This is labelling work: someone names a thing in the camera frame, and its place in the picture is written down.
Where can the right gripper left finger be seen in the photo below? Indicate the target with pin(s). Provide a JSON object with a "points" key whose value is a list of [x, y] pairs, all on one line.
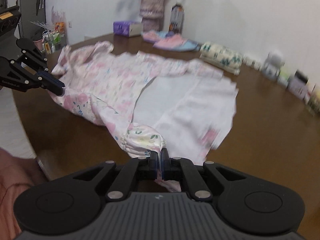
{"points": [[128, 178]]}

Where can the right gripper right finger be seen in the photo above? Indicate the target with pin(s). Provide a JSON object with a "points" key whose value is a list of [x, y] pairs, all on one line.
{"points": [[186, 173]]}

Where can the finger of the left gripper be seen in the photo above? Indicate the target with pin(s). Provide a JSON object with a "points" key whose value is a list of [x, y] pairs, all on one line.
{"points": [[50, 83], [31, 55]]}

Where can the pink floral baby garment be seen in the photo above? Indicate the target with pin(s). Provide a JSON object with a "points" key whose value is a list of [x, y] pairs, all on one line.
{"points": [[147, 102]]}

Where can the purple tissue pack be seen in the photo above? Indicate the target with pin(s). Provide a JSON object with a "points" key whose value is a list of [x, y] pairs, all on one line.
{"points": [[127, 28]]}

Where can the floral cream fabric pouch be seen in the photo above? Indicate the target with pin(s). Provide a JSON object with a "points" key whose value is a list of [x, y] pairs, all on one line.
{"points": [[222, 57]]}

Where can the pink blue towel cap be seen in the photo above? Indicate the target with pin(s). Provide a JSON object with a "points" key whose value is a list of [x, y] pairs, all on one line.
{"points": [[169, 41]]}

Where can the purple knitted vase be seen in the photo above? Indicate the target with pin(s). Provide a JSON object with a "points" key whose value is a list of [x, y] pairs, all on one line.
{"points": [[151, 12]]}

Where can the white power strip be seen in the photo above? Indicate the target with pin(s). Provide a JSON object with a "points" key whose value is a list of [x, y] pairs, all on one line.
{"points": [[252, 62]]}

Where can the grey round tin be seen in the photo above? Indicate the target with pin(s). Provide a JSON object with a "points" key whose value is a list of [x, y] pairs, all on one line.
{"points": [[298, 84]]}

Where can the white robot figurine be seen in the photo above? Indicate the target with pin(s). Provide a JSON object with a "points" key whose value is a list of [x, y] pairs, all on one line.
{"points": [[273, 64]]}

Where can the plastic drink bottle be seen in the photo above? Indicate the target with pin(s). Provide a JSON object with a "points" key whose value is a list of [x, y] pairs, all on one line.
{"points": [[176, 19]]}

